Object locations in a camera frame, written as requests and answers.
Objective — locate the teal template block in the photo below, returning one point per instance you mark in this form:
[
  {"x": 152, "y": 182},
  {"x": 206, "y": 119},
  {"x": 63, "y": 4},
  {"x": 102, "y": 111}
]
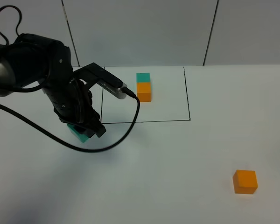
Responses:
[{"x": 143, "y": 78}]

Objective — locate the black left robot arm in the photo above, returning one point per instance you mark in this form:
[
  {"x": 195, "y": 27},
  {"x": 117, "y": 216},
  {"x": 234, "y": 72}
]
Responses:
[{"x": 34, "y": 58}]

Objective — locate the orange template block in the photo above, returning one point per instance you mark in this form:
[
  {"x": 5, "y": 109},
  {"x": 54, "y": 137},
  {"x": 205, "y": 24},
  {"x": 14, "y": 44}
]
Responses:
[{"x": 144, "y": 92}]

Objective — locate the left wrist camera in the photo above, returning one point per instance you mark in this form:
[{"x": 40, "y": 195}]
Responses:
[{"x": 107, "y": 81}]

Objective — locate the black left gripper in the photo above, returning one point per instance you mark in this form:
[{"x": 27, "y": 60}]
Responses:
[{"x": 73, "y": 104}]

